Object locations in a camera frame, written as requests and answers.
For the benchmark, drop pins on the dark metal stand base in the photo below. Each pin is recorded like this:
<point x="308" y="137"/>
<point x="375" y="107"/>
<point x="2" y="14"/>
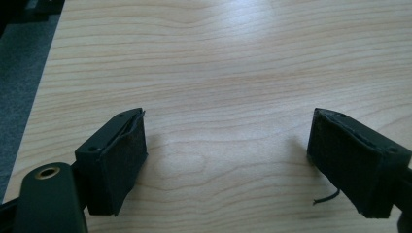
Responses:
<point x="30" y="9"/>

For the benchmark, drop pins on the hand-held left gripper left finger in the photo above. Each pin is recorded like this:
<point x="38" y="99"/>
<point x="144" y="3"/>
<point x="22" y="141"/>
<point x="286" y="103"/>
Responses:
<point x="111" y="168"/>

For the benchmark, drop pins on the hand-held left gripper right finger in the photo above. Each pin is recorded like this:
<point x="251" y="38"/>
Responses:
<point x="353" y="161"/>

